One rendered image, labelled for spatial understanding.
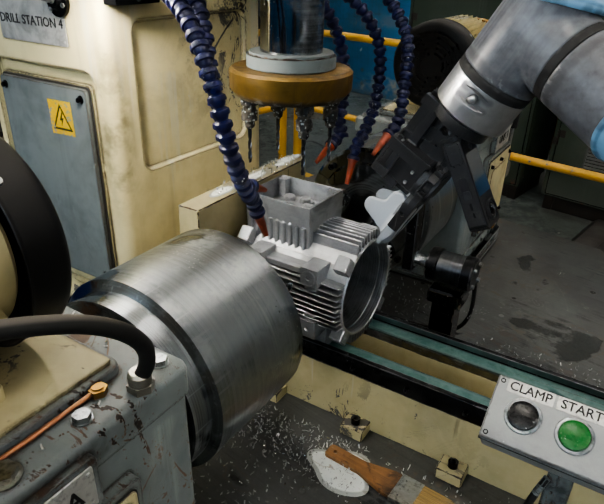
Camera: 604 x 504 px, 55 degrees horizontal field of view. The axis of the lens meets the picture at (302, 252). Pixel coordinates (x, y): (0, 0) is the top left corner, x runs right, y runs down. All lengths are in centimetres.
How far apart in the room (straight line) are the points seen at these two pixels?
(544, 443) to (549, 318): 73
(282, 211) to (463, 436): 42
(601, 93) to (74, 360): 52
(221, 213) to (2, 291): 49
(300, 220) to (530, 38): 42
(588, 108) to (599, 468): 34
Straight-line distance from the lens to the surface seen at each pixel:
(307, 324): 90
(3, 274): 47
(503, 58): 66
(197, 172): 104
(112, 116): 89
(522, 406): 66
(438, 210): 114
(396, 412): 94
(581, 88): 62
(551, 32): 64
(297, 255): 90
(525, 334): 129
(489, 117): 68
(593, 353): 129
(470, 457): 94
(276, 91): 81
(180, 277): 66
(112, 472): 53
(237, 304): 66
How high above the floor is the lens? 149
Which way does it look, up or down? 27 degrees down
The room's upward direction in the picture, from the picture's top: 2 degrees clockwise
